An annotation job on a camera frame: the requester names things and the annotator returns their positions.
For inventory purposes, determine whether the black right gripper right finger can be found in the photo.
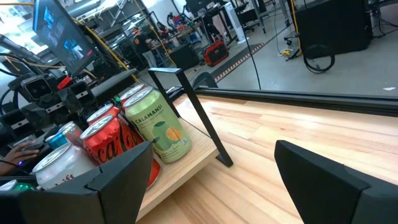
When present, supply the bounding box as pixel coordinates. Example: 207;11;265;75
274;139;398;224

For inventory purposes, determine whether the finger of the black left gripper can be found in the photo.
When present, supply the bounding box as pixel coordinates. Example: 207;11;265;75
20;102;50;132
57;81;98;125

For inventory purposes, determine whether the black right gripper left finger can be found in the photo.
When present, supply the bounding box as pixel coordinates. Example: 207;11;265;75
0;141;154;224

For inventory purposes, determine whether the plain orange soda can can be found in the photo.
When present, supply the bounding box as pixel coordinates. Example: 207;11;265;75
86;103;121;126

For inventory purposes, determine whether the blue silver Red Bull can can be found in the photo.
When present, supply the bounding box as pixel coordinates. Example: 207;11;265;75
45;121;84;150

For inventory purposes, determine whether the white can with orange base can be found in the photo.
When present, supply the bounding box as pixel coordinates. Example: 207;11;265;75
32;142;98;190

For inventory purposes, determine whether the red Coca-Cola can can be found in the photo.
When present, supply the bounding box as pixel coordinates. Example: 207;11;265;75
80;114;162;190

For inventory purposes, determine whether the light green Calamansi can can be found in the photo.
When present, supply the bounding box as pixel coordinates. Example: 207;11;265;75
123;86;192;164

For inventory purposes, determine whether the red round button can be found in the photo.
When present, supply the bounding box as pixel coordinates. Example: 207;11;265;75
57;75;73;90

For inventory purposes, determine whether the grey flat tabletop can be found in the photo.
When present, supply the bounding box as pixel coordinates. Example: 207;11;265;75
90;68;138;98

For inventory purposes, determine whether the person's hand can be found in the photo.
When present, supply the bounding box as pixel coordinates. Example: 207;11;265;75
0;139;40;175

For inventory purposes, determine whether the large black monitor screen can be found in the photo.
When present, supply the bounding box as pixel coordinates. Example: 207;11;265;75
32;0;100;77

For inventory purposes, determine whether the dark green soda can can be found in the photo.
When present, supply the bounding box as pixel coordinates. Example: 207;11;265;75
0;179;37;192

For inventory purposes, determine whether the standing person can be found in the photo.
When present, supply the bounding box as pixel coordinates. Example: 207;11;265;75
133;27;158;68

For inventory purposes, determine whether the small black cube box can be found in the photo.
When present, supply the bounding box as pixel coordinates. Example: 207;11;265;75
169;43;200;71

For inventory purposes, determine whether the black curved chair back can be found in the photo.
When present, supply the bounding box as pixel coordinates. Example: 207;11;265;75
192;72;218;90

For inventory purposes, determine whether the red equipment case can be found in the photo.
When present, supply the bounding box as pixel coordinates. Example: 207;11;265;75
203;40;230;67

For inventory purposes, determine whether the large black floor box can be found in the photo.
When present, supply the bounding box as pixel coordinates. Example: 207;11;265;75
294;0;373;60

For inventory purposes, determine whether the white tower fan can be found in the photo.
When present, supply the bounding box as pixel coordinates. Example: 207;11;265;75
223;1;248;44

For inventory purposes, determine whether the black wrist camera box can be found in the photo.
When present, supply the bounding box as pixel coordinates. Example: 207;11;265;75
19;75;54;101

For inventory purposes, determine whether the long yellow cable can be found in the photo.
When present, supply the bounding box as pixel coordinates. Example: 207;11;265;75
70;17;139;83

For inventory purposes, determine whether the black metal rack frame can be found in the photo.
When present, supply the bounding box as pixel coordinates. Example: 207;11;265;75
136;67;234;222

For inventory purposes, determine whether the black table edge frame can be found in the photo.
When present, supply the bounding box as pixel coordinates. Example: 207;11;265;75
194;86;398;118

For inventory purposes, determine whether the black coiled cable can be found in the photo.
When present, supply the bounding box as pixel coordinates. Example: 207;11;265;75
303;44;336;75

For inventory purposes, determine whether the thin black hanging cable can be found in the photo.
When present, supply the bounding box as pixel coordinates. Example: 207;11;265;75
239;18;262;91

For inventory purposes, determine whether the black striped floor cable cover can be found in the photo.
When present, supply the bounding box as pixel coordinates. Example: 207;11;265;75
211;42;265;83

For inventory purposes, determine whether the yellow hanging cable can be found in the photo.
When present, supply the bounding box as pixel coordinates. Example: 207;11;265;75
289;0;303;57

